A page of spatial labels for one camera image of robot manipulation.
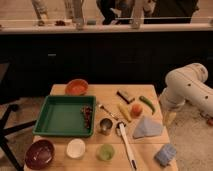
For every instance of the white handled spatula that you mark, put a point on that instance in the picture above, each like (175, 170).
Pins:
(121, 127)

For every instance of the green plastic tray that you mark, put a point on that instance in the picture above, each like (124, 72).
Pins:
(61, 115)

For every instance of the light blue towel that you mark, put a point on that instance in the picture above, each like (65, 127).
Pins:
(147, 127)

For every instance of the green pepper toy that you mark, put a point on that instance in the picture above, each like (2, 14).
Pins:
(148, 103)

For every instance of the yellow corn toy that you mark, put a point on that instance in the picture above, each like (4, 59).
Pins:
(124, 112)

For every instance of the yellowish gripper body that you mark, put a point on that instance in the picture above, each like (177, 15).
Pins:
(169, 117)

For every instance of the orange peach toy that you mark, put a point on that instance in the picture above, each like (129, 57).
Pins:
(136, 110)

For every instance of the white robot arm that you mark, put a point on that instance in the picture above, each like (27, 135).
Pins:
(186, 84)

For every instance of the red grapes toy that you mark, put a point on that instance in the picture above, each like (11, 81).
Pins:
(87, 114)

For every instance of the maroon bowl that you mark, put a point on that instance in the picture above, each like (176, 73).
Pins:
(39, 155)

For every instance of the blue sponge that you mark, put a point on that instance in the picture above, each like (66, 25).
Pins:
(165, 154)

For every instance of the metal cup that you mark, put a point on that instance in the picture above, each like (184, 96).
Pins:
(106, 126)

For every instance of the white small bowl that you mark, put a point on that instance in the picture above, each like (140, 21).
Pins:
(76, 149)

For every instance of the dark brush block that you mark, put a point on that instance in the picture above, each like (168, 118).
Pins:
(125, 96)

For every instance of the orange bowl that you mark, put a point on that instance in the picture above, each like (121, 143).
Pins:
(76, 87)

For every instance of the green plastic cup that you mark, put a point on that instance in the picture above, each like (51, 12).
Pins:
(105, 152)

